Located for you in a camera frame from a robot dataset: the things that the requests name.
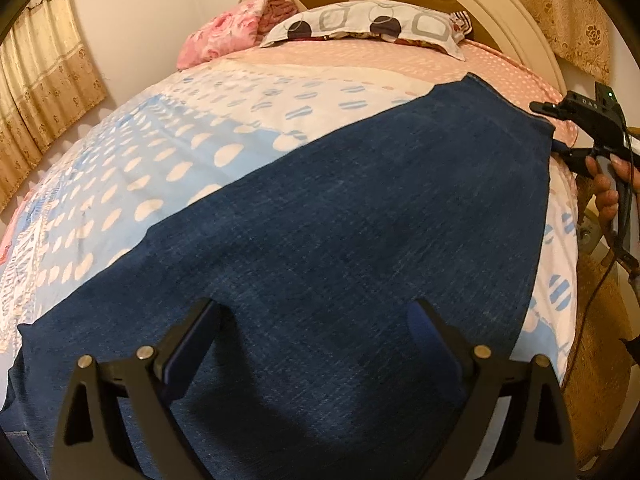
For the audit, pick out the beige floral curtain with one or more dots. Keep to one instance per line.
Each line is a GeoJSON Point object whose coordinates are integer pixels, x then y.
{"type": "Point", "coordinates": [560, 5]}

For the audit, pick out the polka dot printed bedspread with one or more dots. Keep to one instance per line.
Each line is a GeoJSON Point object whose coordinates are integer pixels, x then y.
{"type": "Point", "coordinates": [200, 125]}

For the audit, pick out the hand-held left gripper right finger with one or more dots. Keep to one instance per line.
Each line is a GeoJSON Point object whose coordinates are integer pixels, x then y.
{"type": "Point", "coordinates": [440, 355]}

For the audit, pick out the folded pink floral quilt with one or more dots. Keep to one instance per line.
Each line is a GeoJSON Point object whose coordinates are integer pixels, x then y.
{"type": "Point", "coordinates": [225, 30]}

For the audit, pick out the blue denim jeans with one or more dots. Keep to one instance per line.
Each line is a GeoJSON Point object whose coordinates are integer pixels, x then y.
{"type": "Point", "coordinates": [325, 240]}

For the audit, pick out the beige window curtain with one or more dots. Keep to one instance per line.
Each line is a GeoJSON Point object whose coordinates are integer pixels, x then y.
{"type": "Point", "coordinates": [40, 70]}

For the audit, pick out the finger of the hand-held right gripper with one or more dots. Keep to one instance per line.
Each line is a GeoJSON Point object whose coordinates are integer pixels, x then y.
{"type": "Point", "coordinates": [552, 108]}
{"type": "Point", "coordinates": [580, 160]}

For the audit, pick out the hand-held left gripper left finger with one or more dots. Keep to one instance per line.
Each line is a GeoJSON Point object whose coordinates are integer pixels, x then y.
{"type": "Point", "coordinates": [187, 355]}

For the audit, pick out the person's right hand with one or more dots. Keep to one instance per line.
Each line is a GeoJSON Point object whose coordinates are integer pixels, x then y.
{"type": "Point", "coordinates": [602, 185]}

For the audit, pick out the circle patterned pillow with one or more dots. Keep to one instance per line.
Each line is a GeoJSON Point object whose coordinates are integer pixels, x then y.
{"type": "Point", "coordinates": [350, 22]}

